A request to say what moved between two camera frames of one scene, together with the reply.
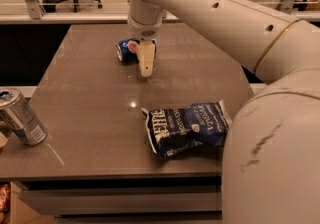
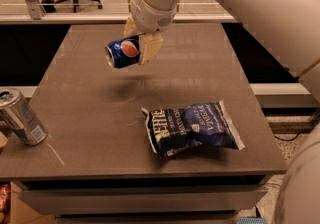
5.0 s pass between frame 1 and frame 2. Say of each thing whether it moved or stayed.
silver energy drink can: stayed
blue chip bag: stayed
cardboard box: stayed
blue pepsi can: moved
